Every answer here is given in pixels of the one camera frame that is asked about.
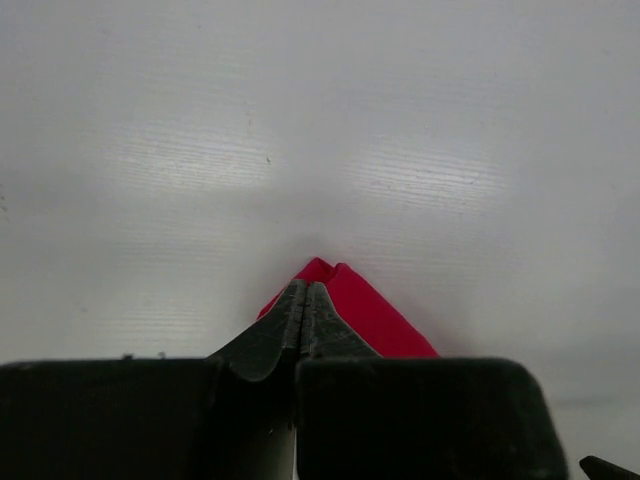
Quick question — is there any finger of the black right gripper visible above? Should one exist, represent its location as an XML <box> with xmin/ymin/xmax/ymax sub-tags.
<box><xmin>579</xmin><ymin>455</ymin><xmax>640</xmax><ymax>480</ymax></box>

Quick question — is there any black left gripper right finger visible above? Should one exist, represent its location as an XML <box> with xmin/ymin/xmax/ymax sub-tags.
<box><xmin>295</xmin><ymin>283</ymin><xmax>569</xmax><ymax>479</ymax></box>

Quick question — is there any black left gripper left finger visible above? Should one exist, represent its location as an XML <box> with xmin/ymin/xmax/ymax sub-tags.
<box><xmin>1</xmin><ymin>280</ymin><xmax>306</xmax><ymax>479</ymax></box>

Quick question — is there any crimson red t shirt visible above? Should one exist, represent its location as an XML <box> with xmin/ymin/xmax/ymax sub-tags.
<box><xmin>255</xmin><ymin>256</ymin><xmax>441</xmax><ymax>359</ymax></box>

